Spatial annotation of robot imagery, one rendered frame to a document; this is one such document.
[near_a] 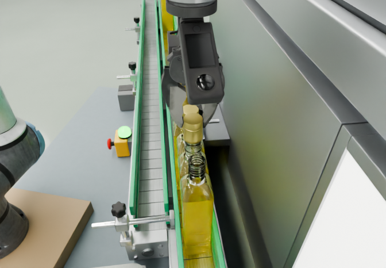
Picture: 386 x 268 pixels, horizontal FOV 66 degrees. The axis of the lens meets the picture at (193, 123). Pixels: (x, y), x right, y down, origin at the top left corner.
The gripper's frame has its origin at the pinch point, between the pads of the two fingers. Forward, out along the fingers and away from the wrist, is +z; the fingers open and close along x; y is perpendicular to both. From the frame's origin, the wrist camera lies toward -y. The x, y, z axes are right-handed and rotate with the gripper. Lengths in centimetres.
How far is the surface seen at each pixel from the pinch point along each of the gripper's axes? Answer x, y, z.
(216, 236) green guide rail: -3.5, -9.6, 20.9
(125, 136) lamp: 19, 37, 33
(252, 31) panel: -11.8, 10.2, -11.8
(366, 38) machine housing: -13.0, -17.4, -22.1
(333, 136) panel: -12.0, -19.2, -12.7
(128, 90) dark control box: 20, 66, 34
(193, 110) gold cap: -0.7, 5.4, 1.2
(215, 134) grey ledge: -10.5, 29.9, 29.4
